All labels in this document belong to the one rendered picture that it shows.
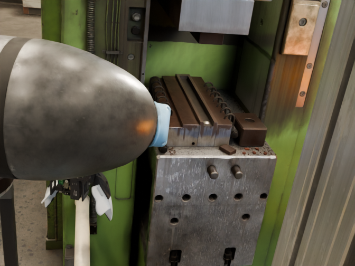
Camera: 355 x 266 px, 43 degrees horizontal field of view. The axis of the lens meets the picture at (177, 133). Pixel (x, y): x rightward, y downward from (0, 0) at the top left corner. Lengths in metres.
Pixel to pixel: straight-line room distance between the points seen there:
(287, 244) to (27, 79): 0.23
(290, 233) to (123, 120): 0.23
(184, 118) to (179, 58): 0.44
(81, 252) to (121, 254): 0.43
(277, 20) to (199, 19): 0.34
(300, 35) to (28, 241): 1.64
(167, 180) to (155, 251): 0.28
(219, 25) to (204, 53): 0.54
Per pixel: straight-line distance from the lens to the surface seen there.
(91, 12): 1.32
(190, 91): 1.61
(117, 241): 1.74
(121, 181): 1.59
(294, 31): 1.48
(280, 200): 1.79
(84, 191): 0.94
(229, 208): 1.48
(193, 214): 1.45
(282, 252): 0.17
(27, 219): 2.56
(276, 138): 1.63
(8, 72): 0.34
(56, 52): 0.35
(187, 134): 1.36
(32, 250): 2.37
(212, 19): 1.25
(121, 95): 0.36
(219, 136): 1.39
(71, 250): 1.74
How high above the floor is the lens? 1.56
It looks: 27 degrees down
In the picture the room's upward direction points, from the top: 7 degrees clockwise
